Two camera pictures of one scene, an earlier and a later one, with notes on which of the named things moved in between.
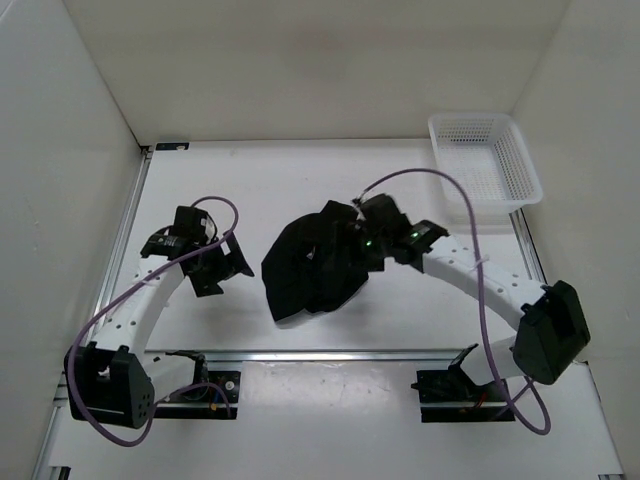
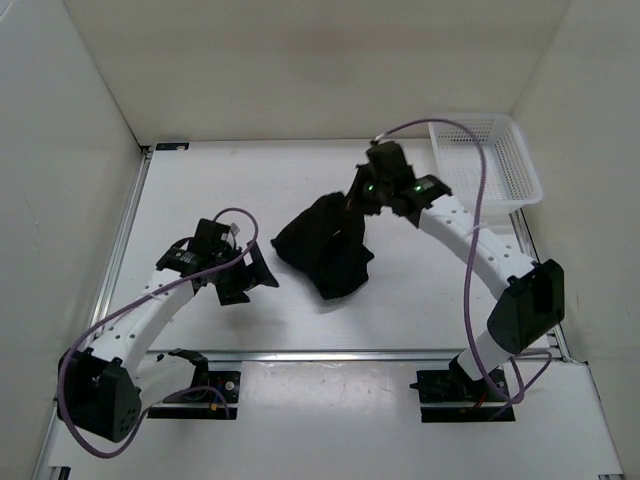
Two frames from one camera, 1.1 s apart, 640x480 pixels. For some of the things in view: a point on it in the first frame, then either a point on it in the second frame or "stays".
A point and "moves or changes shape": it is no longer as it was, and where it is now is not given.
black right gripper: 352,236 to 354,197
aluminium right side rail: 527,246 stays
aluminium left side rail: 41,466 stays
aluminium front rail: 423,357 stays
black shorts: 317,262 moves or changes shape
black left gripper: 208,284 to 250,276
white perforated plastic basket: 486,153 stays
